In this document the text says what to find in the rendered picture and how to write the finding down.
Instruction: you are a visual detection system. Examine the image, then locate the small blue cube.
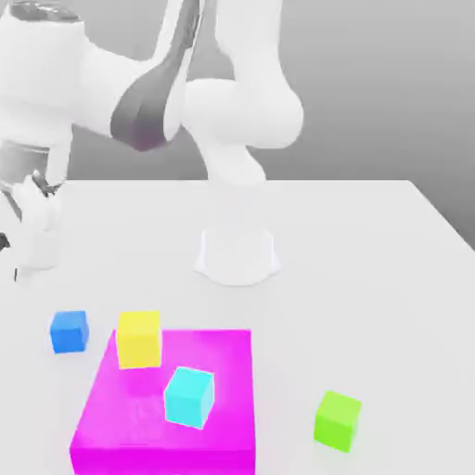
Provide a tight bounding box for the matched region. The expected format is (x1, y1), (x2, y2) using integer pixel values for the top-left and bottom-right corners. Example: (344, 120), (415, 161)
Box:
(49, 310), (91, 355)

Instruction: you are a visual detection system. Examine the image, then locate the small cyan cube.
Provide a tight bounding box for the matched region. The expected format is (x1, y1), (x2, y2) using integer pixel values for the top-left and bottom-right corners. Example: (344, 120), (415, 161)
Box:
(162, 366), (216, 431)

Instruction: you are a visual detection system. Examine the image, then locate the large magenta box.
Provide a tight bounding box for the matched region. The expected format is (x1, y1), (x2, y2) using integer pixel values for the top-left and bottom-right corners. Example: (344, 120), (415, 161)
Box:
(69, 327), (258, 475)

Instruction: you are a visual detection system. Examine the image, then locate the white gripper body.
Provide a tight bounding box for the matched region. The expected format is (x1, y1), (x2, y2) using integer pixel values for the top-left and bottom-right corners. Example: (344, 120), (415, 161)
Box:
(0, 176), (65, 277)

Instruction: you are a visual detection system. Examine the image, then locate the small green cube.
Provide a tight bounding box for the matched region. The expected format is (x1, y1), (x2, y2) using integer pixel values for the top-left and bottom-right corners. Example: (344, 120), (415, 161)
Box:
(313, 390), (364, 455)

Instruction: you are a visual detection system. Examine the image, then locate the small yellow cube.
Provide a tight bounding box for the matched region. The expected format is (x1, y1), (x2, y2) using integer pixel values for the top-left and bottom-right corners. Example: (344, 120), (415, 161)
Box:
(115, 310), (163, 371)

